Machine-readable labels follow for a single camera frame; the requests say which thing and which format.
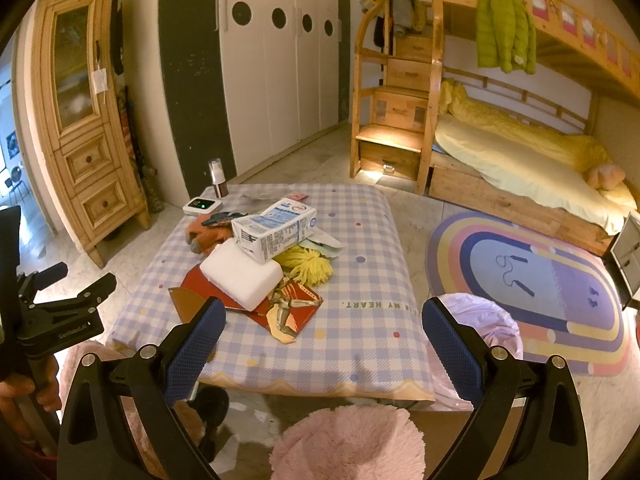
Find white nightstand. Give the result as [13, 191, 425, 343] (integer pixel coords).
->
[603, 211, 640, 310]

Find rainbow oval rug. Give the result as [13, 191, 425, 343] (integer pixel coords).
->
[425, 212, 630, 376]

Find red robot picture cardboard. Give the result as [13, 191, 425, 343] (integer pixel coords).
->
[178, 266, 323, 344]

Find light green paper envelope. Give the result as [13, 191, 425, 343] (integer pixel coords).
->
[300, 228, 345, 259]

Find white foam block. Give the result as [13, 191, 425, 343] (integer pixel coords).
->
[200, 238, 283, 312]

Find plush toy on bed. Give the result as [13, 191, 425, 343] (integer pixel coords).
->
[584, 164, 626, 191]

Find person's left hand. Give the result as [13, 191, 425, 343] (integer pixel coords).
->
[0, 356, 62, 444]

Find yellow fluffy duster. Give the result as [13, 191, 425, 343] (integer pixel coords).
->
[274, 245, 333, 287]

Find pine wooden cabinet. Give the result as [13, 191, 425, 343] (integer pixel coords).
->
[32, 0, 151, 266]

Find orange plush cloth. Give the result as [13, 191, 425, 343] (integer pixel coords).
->
[186, 214, 233, 255]

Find wooden drawer staircase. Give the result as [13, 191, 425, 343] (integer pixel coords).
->
[350, 0, 444, 195]

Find clothes pile on stairs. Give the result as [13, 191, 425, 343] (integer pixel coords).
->
[360, 0, 427, 37]

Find white brown pump bottle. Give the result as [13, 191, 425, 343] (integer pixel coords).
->
[208, 158, 229, 198]

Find wooden bunk bed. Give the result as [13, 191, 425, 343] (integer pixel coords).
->
[415, 0, 640, 258]

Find paper tag on cabinet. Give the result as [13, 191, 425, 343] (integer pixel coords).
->
[91, 68, 108, 96]

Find white wardrobe with holes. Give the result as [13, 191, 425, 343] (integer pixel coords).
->
[158, 0, 350, 195]

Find brown leather piece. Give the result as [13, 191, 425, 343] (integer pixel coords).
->
[168, 287, 205, 323]

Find checkered table cloth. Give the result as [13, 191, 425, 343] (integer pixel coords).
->
[105, 182, 437, 403]

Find pink fluffy cushion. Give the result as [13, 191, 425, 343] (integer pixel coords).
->
[270, 404, 425, 480]

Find yellow bed duvet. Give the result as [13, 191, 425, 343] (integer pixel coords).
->
[435, 79, 638, 235]

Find green puffer jacket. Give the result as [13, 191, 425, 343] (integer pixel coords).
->
[475, 0, 537, 75]

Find white blue milk carton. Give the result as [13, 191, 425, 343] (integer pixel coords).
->
[231, 198, 317, 263]

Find white electronic device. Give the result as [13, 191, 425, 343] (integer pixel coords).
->
[182, 196, 222, 217]

